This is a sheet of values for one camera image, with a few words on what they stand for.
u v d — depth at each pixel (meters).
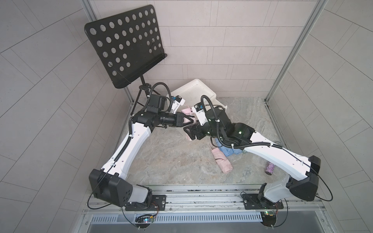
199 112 0.56
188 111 0.65
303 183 0.40
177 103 0.64
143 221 0.66
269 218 0.68
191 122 0.66
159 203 0.71
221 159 0.83
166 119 0.60
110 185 0.37
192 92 0.91
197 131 0.56
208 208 0.71
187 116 0.65
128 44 0.64
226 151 0.85
